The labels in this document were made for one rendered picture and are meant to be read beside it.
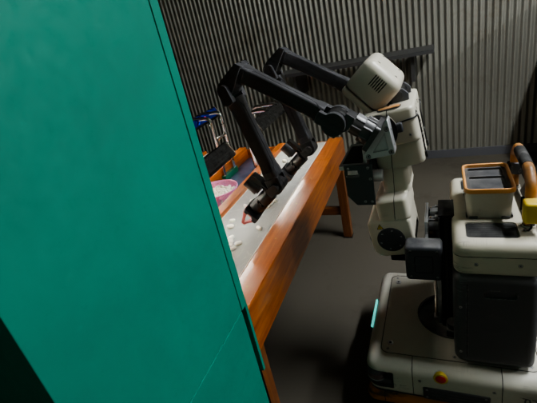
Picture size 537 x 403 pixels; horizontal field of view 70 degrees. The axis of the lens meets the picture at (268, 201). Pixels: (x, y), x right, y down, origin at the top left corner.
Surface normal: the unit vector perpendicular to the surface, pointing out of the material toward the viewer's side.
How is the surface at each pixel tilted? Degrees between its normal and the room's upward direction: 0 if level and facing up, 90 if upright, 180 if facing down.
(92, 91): 90
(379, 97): 90
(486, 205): 92
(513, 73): 90
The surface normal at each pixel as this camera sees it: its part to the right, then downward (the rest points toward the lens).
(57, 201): 0.92, -0.04
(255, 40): -0.37, 0.45
